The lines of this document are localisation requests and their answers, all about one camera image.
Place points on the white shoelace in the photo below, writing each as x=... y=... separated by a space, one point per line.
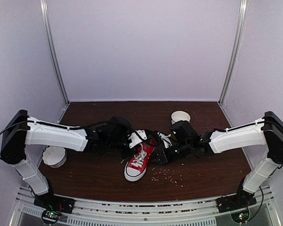
x=154 y=153

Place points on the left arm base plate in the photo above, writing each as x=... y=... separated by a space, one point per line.
x=55 y=203

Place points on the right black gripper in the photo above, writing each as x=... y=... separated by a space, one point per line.
x=163 y=157

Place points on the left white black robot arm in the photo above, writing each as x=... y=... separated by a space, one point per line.
x=24 y=130

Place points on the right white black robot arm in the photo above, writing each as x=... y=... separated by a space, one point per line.
x=267 y=130

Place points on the white scalloped bowl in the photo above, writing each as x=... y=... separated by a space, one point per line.
x=54 y=157

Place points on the left aluminium frame post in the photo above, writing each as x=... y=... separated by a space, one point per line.
x=53 y=54

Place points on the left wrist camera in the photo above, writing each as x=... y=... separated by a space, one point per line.
x=136 y=138

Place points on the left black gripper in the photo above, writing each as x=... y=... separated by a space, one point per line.
x=125 y=155

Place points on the red canvas sneaker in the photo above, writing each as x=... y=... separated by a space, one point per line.
x=136 y=167

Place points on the right aluminium frame post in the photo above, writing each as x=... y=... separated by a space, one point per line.
x=235 y=51

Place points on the scattered rice grains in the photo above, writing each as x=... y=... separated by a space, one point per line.
x=154 y=176

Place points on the blue white polka-dot bowl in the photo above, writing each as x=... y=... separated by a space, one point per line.
x=180 y=116

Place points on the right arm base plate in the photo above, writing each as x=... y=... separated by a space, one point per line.
x=234 y=202

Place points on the front aluminium rail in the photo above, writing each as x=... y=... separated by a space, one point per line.
x=197 y=212

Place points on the aluminium frame post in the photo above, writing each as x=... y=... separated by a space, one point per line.
x=53 y=54
x=235 y=51

